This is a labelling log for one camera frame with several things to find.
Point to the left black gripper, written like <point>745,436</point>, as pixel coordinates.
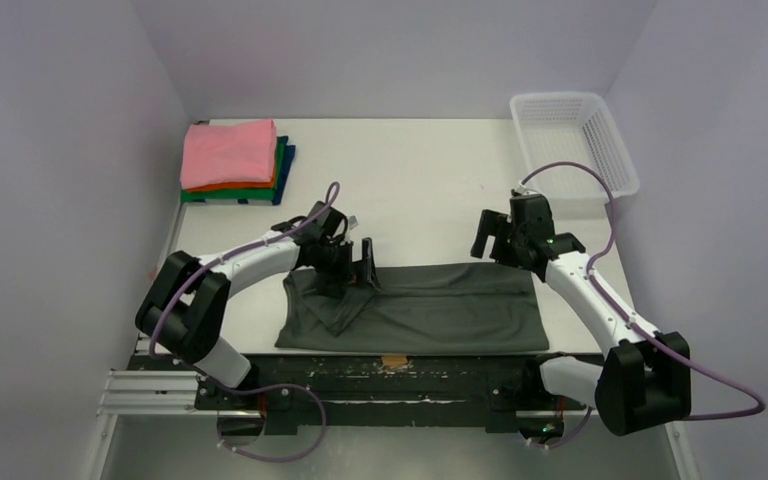
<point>333,285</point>

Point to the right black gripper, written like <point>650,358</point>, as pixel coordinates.
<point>499,232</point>

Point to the dark grey t shirt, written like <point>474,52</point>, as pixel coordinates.
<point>449,309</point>

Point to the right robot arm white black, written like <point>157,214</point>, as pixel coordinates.
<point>644,380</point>

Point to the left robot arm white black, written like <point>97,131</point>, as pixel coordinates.
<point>185,306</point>

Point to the orange folded t shirt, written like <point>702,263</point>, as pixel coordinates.
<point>234,186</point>

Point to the white plastic basket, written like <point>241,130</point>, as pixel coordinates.
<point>576,127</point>

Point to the green folded t shirt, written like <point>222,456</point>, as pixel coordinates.
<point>240,195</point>

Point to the brown tape piece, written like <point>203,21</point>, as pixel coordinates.
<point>394,362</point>

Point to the blue folded t shirt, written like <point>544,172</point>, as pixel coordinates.
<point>288,157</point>

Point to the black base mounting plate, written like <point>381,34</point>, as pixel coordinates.
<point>272,369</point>

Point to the pink folded t shirt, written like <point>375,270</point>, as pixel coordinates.
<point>219,154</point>

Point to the aluminium rail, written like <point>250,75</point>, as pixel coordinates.
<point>152,394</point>

